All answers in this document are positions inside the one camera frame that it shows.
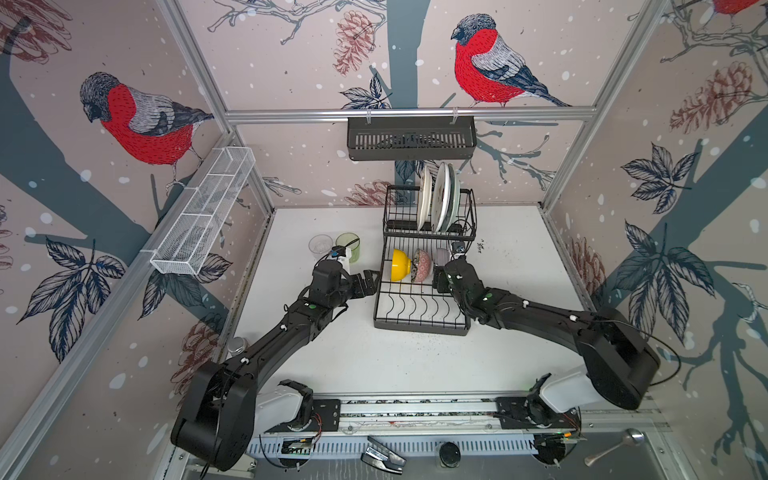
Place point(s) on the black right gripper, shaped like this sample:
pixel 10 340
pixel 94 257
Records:
pixel 440 278

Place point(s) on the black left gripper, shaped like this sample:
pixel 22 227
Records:
pixel 361 291

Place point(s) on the red patterned bowl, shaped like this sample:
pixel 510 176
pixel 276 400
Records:
pixel 422 266

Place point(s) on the yellow bowl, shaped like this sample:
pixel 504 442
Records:
pixel 401 266

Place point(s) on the green glass tumbler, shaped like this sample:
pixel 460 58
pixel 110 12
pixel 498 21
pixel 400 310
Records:
pixel 348 246

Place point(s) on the clear glass tumbler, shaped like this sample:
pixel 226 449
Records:
pixel 320 245

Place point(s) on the cream white plate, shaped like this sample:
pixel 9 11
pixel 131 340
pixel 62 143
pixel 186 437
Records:
pixel 425 195

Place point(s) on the lilac ceramic bowl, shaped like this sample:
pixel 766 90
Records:
pixel 441 257

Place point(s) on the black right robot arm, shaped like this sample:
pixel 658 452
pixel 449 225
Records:
pixel 618 364

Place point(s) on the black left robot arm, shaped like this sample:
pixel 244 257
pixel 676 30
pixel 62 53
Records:
pixel 217 419

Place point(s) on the black two-tier dish rack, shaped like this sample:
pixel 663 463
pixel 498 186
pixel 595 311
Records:
pixel 413 293

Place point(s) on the pale green plate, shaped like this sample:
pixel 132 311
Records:
pixel 454 200

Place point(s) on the white plate blue rim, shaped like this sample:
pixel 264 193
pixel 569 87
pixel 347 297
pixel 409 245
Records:
pixel 441 198

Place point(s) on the black round knob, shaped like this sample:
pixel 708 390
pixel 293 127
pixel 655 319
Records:
pixel 449 455

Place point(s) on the metal spoon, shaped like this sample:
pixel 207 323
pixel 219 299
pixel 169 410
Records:
pixel 630 437

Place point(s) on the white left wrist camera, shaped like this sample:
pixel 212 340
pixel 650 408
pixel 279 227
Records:
pixel 342 258

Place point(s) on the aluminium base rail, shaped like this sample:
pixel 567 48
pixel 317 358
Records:
pixel 345 427

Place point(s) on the black hanging wall basket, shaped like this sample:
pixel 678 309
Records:
pixel 411 138

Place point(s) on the white wire mesh shelf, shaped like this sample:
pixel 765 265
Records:
pixel 186 246

